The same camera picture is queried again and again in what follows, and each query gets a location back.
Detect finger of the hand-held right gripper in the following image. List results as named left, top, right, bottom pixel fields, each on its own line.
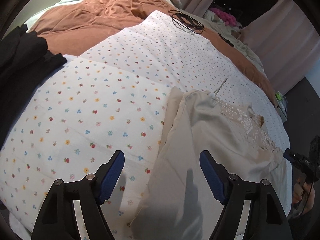
left=283, top=149, right=297, bottom=161

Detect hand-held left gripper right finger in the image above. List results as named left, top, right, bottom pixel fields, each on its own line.
left=199, top=150, right=293, bottom=240

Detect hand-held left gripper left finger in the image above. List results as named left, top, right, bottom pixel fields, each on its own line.
left=31, top=150, right=125, bottom=240

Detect beige jacket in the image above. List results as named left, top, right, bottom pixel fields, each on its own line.
left=130, top=77, right=292, bottom=240

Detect black folded clothes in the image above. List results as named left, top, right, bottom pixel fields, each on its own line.
left=0, top=24, right=68, bottom=130

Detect person's right hand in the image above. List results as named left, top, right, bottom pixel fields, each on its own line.
left=292, top=177, right=316, bottom=215

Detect white nightstand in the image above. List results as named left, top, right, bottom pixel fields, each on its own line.
left=275, top=91, right=289, bottom=123

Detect white floral blanket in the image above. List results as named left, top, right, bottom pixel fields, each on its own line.
left=0, top=10, right=293, bottom=240

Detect beige crumpled sheet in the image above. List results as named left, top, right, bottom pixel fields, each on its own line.
left=202, top=10, right=265, bottom=73

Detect small black device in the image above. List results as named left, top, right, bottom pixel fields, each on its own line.
left=217, top=33, right=235, bottom=47

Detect pink plush toy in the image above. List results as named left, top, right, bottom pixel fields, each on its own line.
left=209, top=7, right=238, bottom=27

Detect orange quilt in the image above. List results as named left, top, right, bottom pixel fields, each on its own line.
left=26, top=0, right=275, bottom=98

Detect black coiled cable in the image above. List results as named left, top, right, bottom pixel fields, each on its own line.
left=168, top=9, right=204, bottom=35

